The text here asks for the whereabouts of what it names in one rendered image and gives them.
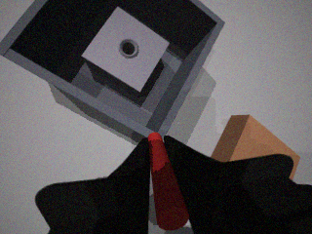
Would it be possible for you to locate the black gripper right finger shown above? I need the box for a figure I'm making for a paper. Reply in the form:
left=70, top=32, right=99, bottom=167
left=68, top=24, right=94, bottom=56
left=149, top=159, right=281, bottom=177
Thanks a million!
left=164, top=136, right=293, bottom=234

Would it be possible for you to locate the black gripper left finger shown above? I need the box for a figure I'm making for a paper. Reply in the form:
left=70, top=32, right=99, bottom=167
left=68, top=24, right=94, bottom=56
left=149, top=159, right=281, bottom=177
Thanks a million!
left=35, top=137, right=150, bottom=234

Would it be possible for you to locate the red peg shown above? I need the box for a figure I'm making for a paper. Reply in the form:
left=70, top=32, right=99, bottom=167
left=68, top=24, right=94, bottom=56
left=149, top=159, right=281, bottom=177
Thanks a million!
left=148, top=133, right=189, bottom=230

